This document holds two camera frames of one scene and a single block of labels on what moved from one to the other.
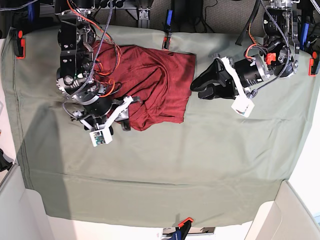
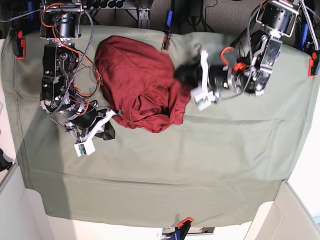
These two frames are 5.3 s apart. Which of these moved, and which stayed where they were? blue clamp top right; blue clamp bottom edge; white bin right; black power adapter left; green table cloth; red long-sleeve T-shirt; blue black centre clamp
Moved: red long-sleeve T-shirt
Stayed: white bin right; blue black centre clamp; black power adapter left; blue clamp bottom edge; blue clamp top right; green table cloth
